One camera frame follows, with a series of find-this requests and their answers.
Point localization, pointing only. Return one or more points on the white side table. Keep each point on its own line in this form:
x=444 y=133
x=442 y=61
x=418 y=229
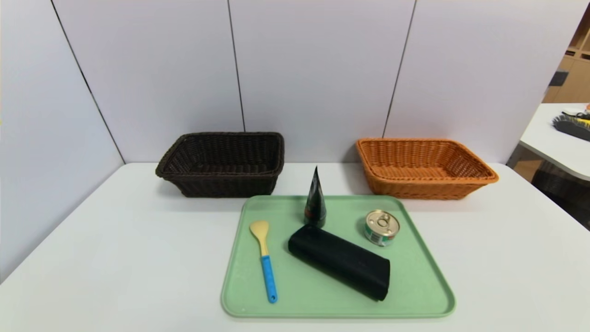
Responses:
x=560 y=143

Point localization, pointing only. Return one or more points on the black rectangular soft case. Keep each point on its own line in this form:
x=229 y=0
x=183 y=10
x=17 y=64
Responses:
x=341 y=260

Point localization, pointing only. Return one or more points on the black bristle brush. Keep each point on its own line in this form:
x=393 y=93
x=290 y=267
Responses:
x=574 y=128

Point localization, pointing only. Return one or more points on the small dark grey box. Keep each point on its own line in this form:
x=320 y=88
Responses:
x=558 y=78

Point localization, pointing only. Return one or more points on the light wooden shelf unit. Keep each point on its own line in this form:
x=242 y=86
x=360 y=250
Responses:
x=576 y=83

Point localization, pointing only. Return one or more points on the dark cone-shaped squeeze tube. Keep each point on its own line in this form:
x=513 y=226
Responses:
x=315 y=210

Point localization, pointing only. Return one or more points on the dark woven bin under table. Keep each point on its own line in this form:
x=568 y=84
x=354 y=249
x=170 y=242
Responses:
x=562 y=189

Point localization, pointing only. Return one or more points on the small tin can with pull-tab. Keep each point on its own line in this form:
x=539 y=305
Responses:
x=381 y=228

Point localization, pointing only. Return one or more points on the orange wicker basket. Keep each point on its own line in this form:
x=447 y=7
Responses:
x=421 y=189

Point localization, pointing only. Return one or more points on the light green plastic tray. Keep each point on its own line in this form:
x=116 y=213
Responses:
x=322 y=295

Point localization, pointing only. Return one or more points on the dark brown wicker basket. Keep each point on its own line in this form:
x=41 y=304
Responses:
x=221 y=182

